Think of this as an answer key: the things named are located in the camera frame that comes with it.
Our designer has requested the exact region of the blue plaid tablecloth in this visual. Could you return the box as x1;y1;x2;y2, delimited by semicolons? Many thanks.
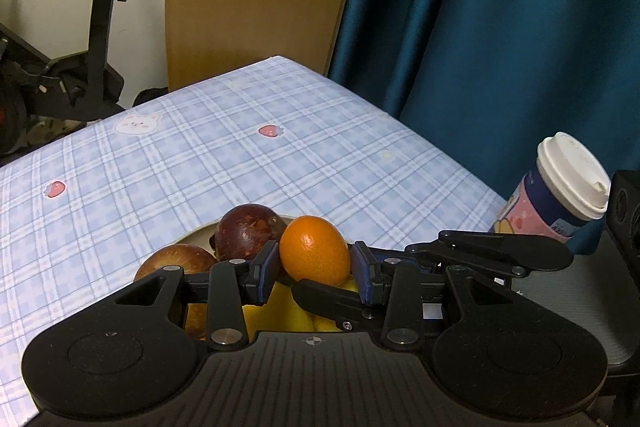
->
0;54;508;423

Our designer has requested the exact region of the cream plate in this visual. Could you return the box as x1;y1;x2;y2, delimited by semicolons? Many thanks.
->
172;213;301;258

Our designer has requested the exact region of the bright orange tangerine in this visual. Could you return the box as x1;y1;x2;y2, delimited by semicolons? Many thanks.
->
278;216;352;288

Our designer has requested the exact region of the dark orange fruit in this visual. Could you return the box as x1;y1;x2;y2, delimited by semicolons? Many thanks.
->
184;302;210;340

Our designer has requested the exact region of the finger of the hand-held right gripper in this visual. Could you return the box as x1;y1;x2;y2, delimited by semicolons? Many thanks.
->
404;229;527;279
291;278;375;333

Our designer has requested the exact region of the large round yellow citrus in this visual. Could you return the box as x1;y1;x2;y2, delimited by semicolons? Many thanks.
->
242;279;311;334

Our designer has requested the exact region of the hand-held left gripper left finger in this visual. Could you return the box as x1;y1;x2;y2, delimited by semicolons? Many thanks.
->
114;239;280;352

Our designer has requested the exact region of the teal curtain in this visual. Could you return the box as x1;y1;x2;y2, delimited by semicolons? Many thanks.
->
325;0;640;208

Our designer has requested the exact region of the paper cup with white lid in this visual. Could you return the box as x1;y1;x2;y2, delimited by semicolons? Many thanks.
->
492;132;612;255

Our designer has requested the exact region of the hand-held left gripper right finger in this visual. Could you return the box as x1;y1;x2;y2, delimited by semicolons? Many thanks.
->
350;241;526;352

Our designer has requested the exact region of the black exercise bike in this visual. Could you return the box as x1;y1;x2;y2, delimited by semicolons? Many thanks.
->
0;0;171;158

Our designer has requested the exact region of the yellow lemon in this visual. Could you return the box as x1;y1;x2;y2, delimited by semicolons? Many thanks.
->
300;277;361;334

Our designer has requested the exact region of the dark purple passion fruit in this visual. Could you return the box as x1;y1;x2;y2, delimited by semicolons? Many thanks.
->
215;203;289;263

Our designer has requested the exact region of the red apple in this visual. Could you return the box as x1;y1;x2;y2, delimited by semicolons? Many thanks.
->
132;243;218;283

